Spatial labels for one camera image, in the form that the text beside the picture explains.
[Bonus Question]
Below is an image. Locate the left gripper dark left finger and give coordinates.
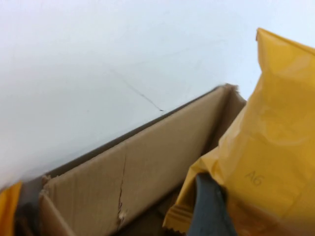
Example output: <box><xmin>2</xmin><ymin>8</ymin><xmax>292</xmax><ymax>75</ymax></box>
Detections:
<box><xmin>14</xmin><ymin>201</ymin><xmax>41</xmax><ymax>236</ymax></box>

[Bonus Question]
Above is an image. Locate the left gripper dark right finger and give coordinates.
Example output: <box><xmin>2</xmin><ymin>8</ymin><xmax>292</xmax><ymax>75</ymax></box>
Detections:
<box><xmin>188</xmin><ymin>173</ymin><xmax>238</xmax><ymax>236</ymax></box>

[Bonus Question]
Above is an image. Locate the yellow snack packet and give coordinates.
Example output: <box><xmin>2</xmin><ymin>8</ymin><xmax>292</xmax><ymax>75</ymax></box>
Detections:
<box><xmin>0</xmin><ymin>27</ymin><xmax>315</xmax><ymax>236</ymax></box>

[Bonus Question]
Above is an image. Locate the cardboard box with clear tape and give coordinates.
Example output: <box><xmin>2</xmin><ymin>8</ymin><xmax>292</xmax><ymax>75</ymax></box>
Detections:
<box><xmin>39</xmin><ymin>83</ymin><xmax>247</xmax><ymax>236</ymax></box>

